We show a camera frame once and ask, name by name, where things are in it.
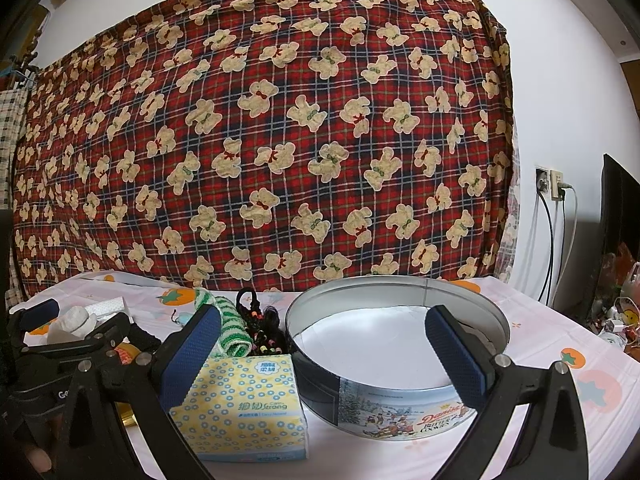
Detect cluttered side shelf items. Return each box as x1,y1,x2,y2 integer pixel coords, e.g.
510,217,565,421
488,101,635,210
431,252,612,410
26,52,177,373
592,242,639,361

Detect black monitor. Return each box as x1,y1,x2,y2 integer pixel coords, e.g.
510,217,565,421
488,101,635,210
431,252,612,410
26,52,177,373
582,154,639,321

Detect white cloth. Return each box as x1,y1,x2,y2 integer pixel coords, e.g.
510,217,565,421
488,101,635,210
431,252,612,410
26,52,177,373
47,306,98,344

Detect round metal cookie tin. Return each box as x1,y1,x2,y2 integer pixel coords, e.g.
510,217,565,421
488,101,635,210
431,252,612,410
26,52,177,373
285,275,510,440

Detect amber round lidded container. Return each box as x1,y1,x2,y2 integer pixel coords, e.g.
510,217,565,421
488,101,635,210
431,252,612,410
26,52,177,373
115,342,141,427

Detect white power cable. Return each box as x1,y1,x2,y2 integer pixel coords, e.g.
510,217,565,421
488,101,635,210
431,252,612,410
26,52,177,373
549,181,580,306

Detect black beaded hair ties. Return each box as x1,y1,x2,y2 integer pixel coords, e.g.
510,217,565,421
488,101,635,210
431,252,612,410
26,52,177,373
234,286,296,357

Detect green white striped towel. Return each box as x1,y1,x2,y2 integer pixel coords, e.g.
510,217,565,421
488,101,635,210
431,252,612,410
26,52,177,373
194,288,253,358

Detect black power cable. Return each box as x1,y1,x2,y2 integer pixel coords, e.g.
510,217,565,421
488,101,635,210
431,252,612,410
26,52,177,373
534,179,558,304

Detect white waffle towel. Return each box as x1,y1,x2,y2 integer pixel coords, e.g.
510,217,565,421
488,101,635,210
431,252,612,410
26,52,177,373
86,297,130,324

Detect wall power socket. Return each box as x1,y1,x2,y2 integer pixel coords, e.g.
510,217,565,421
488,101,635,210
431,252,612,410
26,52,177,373
535,167,565,202

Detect red plaid bear blanket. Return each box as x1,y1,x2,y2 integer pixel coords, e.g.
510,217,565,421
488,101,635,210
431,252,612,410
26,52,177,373
13,0,513,295

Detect white fruit print tablecloth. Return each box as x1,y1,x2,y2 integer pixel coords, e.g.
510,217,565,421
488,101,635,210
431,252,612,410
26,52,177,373
24,271,639,479

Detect yellow tissue pack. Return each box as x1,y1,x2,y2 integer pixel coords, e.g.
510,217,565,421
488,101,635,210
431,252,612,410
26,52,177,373
169,354,308,463

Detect checkered hanging cloth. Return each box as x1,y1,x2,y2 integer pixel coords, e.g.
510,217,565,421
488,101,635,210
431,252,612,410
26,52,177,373
0,87,29,209

